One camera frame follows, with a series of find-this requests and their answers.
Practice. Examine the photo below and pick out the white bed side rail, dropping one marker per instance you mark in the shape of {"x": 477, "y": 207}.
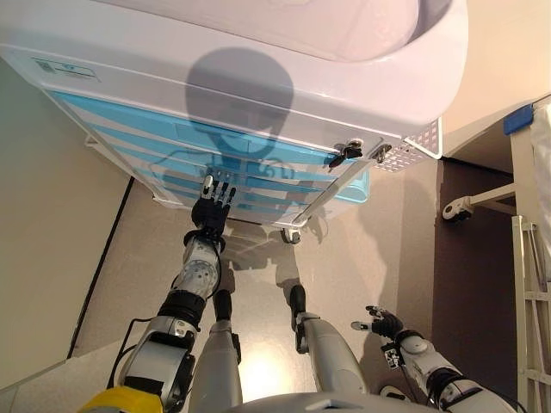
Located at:
{"x": 531, "y": 301}

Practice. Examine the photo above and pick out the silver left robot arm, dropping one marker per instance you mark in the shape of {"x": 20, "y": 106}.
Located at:
{"x": 198, "y": 275}

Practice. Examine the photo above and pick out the grey robot torso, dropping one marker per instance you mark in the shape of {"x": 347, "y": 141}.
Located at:
{"x": 327, "y": 404}

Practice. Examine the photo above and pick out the cart caster wheel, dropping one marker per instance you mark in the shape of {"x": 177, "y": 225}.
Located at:
{"x": 292, "y": 236}

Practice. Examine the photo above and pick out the blue bed corner bumper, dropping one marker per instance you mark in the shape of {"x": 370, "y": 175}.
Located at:
{"x": 518, "y": 119}

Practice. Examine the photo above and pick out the white labelled cart drawer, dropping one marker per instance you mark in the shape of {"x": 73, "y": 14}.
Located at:
{"x": 129, "y": 86}

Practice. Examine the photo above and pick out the blue front cart drawer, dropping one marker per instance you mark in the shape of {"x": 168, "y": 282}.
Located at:
{"x": 142, "y": 150}
{"x": 280, "y": 186}
{"x": 129, "y": 118}

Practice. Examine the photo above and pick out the silver cart latch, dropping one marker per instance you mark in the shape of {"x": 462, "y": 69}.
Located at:
{"x": 381, "y": 151}

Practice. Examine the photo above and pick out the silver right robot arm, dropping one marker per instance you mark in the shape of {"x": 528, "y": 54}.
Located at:
{"x": 424, "y": 357}

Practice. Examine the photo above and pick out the yellow shoulder cover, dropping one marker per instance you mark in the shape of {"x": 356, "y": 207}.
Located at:
{"x": 116, "y": 400}

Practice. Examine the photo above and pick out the white hospital bed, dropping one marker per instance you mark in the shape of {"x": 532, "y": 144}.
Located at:
{"x": 521, "y": 172}

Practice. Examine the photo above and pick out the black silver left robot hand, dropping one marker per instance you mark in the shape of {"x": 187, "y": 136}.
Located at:
{"x": 211, "y": 213}

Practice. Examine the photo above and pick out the white perforated side basket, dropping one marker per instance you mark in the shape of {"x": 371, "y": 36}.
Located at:
{"x": 424, "y": 137}

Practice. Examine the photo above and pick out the black keys in lock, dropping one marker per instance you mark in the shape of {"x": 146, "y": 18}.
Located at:
{"x": 346, "y": 151}

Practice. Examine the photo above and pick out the white medical cart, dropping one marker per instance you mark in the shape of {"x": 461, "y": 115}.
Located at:
{"x": 301, "y": 64}

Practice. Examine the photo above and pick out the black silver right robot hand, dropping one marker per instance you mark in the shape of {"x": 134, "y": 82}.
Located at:
{"x": 387, "y": 324}

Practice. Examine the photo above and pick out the bed caster wheel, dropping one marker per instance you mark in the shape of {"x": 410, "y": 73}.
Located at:
{"x": 456, "y": 210}

